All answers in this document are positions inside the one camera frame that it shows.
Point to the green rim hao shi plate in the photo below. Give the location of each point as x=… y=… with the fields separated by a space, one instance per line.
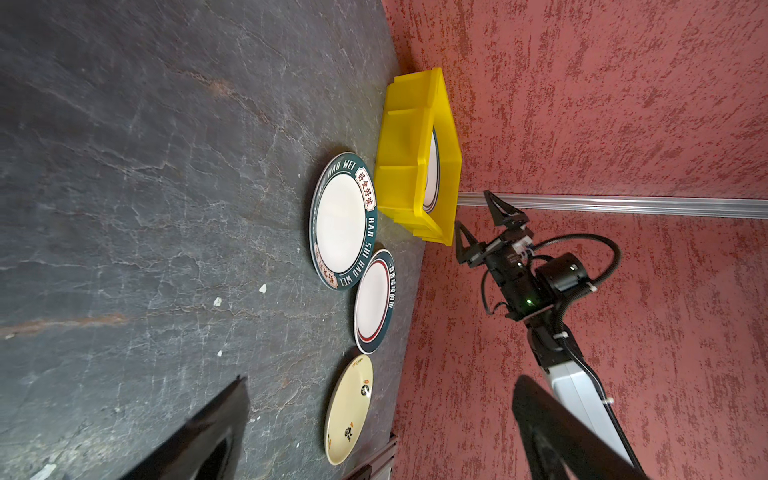
x=343 y=222

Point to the right aluminium corner post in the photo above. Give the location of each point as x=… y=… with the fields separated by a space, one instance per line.
x=754 y=209

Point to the green red rim plate right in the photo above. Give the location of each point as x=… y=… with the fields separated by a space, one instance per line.
x=374 y=302

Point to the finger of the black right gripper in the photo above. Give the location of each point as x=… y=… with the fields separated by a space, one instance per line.
x=504 y=214
x=468 y=249

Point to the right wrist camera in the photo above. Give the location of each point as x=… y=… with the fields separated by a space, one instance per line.
x=522 y=243

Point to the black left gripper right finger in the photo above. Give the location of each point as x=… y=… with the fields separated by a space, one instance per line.
x=557 y=445

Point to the white plate clover emblem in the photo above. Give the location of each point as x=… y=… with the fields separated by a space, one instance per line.
x=433 y=175

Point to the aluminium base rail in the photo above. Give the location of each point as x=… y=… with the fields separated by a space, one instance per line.
x=380 y=465

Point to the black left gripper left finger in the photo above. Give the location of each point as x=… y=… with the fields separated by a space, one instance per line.
x=208 y=445

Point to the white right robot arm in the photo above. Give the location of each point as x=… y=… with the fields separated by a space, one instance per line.
x=573 y=382

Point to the cream yellow plate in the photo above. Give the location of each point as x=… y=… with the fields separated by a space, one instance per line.
x=348 y=409

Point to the yellow plastic bin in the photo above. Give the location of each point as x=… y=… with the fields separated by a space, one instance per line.
x=414 y=105

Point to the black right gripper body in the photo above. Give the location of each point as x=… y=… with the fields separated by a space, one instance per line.
x=537 y=284

